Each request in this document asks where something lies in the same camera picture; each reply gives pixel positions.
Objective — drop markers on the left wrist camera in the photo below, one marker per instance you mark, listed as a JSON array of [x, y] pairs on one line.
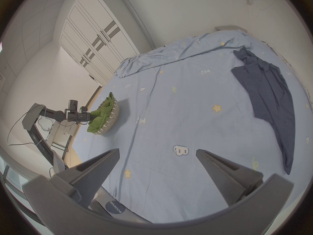
[[72, 105]]

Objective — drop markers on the pale blue quilt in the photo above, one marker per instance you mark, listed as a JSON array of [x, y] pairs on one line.
[[171, 52]]

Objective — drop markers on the green shorts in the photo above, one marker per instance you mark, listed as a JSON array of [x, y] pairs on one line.
[[100, 121]]

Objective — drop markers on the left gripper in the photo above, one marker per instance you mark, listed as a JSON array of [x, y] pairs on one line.
[[78, 116]]

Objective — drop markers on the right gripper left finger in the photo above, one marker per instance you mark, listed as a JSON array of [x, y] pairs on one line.
[[93, 177]]

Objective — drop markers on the pale chest of drawers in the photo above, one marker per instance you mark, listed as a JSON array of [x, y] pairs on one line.
[[66, 131]]

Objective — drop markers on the bed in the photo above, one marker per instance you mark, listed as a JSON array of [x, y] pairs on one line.
[[183, 106]]

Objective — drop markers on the round woven basket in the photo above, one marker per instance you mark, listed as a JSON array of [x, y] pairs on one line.
[[111, 121]]

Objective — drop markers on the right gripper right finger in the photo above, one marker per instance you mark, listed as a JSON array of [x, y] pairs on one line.
[[220, 177]]

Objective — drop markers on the window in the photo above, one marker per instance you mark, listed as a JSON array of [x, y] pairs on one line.
[[12, 180]]

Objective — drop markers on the dark blue garment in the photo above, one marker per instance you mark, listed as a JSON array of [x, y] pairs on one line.
[[271, 94]]

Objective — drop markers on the white wardrobe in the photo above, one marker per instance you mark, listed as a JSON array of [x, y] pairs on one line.
[[93, 21]]

